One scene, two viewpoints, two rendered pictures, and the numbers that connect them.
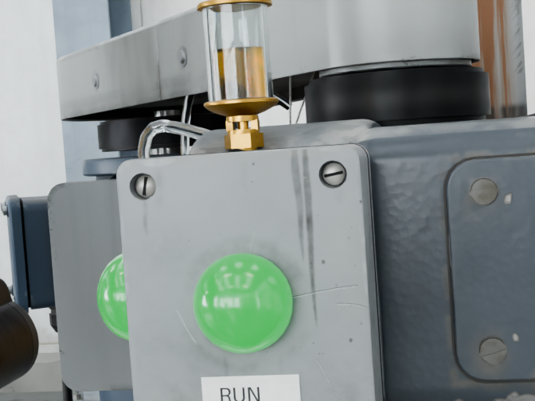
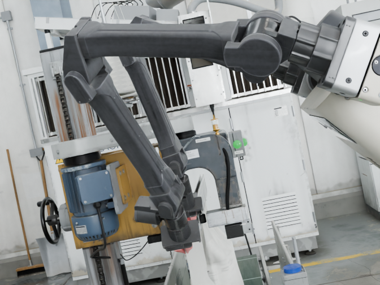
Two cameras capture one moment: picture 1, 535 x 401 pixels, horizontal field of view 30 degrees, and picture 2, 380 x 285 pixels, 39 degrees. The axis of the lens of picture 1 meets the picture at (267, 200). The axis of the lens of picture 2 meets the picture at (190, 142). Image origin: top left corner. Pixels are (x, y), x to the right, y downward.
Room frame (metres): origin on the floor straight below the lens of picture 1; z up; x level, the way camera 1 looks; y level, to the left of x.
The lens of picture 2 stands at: (0.66, 1.87, 1.42)
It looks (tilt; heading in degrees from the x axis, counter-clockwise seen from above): 3 degrees down; 265
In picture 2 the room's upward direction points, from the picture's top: 12 degrees counter-clockwise
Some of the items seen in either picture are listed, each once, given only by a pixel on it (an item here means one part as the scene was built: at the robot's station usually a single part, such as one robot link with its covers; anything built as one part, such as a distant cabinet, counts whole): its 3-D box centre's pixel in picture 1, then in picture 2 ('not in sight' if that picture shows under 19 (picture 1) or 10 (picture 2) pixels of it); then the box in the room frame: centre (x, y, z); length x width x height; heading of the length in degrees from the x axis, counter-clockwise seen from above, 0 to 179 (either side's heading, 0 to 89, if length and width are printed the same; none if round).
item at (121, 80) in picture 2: not in sight; (109, 73); (0.71, 0.09, 1.61); 0.17 x 0.17 x 0.17
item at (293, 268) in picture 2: not in sight; (292, 270); (0.25, 0.15, 0.84); 0.06 x 0.06 x 0.02
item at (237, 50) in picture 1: (237, 54); (215, 124); (0.38, 0.01, 1.37); 0.03 x 0.02 x 0.03; 80
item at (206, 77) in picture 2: not in sight; (202, 61); (0.03, -2.42, 1.82); 0.51 x 0.27 x 0.71; 80
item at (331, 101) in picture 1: (396, 101); (184, 135); (0.49, -0.07, 1.35); 0.09 x 0.09 x 0.03
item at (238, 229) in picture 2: not in sight; (238, 228); (0.38, 0.00, 0.98); 0.09 x 0.05 x 0.05; 170
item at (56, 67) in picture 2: not in sight; (56, 69); (0.90, -0.10, 1.68); 0.05 x 0.03 x 0.06; 170
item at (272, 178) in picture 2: not in sight; (178, 155); (0.31, -3.28, 1.05); 2.28 x 1.16 x 2.09; 170
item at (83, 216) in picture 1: (237, 276); (117, 184); (0.76, 0.03, 1.23); 0.28 x 0.07 x 0.16; 80
